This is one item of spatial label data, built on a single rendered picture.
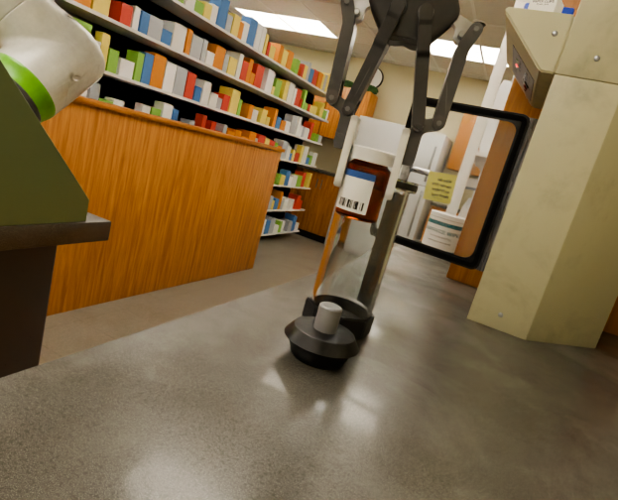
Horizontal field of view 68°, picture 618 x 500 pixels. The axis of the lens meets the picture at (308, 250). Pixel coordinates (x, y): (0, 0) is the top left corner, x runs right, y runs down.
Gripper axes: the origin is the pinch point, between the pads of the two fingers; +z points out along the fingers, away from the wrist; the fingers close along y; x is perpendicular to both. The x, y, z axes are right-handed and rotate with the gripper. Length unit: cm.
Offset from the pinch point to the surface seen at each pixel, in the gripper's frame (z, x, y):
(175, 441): 23.3, 18.4, 7.7
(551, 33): -29, -44, -22
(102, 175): 40, -176, 143
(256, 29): -87, -368, 144
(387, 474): 23.6, 13.5, -8.5
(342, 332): 20.2, -4.6, -1.9
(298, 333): 20.4, -1.0, 2.8
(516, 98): -24, -81, -28
